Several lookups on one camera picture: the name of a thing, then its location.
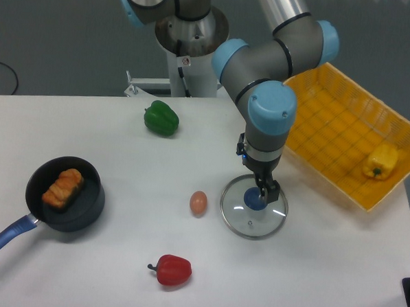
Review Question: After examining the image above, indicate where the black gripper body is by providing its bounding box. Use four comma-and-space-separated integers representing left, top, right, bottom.
244, 155, 280, 184

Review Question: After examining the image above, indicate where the orange bread loaf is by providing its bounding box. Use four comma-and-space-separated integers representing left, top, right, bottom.
41, 168, 84, 212

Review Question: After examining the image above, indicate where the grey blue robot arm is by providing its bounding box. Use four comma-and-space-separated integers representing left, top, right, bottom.
120, 0, 339, 203

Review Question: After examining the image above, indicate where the glass lid blue knob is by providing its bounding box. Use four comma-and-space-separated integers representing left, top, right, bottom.
220, 174, 288, 240

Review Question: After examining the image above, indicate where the brown egg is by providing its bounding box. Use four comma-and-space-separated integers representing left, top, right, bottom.
189, 191, 208, 216

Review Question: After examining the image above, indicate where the yellow plastic basket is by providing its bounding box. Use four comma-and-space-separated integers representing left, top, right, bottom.
284, 64, 410, 211

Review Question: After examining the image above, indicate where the yellow bell pepper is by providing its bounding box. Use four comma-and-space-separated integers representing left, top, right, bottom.
362, 144, 399, 180

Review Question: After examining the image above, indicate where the green bell pepper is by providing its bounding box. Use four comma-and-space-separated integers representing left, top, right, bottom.
144, 100, 179, 137

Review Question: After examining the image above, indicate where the red bell pepper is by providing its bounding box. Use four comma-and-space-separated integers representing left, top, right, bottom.
148, 254, 192, 286

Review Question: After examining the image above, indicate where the black pot blue handle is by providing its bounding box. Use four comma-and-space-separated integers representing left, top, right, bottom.
0, 156, 105, 250

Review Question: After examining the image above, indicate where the black cable on floor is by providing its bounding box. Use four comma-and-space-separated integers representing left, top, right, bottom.
0, 62, 21, 97

